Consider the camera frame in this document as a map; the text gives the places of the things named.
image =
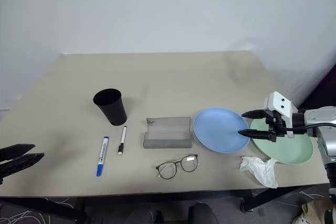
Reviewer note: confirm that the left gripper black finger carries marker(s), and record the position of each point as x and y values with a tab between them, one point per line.
15	150
18	165

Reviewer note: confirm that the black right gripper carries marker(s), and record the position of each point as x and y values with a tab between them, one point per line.
276	124

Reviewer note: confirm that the blue whiteboard marker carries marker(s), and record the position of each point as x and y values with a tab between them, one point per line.
103	155

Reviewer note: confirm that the grey glasses case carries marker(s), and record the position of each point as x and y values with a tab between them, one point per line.
168	132

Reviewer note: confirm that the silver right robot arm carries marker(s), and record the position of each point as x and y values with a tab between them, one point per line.
320	116

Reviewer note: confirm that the blue round plate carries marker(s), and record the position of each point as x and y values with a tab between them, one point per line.
218	129

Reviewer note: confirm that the crumpled white tissue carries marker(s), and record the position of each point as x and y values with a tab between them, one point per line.
262	171

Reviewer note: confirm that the green round plate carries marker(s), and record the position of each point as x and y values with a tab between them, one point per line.
294	153

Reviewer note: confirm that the dark rounded shape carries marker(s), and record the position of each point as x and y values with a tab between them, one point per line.
149	216
203	214

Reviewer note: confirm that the beige shoe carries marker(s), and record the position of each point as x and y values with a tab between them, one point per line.
312	211

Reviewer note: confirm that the black plastic cup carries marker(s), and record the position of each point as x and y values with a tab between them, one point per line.
113	111

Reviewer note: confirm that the slim black white marker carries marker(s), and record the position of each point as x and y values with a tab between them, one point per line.
122	140

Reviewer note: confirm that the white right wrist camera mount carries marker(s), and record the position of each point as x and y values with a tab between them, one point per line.
281	103

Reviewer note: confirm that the brown frame eyeglasses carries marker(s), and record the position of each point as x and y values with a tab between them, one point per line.
189	163

